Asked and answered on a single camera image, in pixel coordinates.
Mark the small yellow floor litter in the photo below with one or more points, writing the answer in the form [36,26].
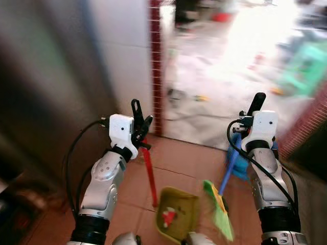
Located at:
[202,97]

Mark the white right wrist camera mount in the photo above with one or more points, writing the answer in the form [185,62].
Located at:
[265,127]

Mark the grey right robot leg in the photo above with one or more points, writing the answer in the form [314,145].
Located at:
[200,239]

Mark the grey left robot leg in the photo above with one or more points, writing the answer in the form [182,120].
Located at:
[126,239]

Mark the blue round plastic object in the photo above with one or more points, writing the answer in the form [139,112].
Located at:
[240,166]

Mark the small orange floor litter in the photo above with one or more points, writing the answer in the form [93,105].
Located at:
[276,91]

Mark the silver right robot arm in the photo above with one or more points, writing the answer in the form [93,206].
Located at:
[265,178]

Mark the red basin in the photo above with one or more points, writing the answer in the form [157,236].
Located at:
[222,17]

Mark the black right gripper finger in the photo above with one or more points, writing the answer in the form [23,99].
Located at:
[257,103]

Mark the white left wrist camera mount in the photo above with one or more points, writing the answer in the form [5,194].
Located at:
[121,130]

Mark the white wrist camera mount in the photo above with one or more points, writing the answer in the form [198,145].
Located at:
[121,130]
[265,127]

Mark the green plastic stool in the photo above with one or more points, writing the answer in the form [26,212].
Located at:
[306,69]

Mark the grey robot leg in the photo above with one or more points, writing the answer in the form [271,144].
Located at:
[126,239]
[200,239]

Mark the red and white litter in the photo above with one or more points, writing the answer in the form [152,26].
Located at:
[168,218]

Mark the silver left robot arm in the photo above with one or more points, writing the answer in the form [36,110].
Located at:
[102,184]

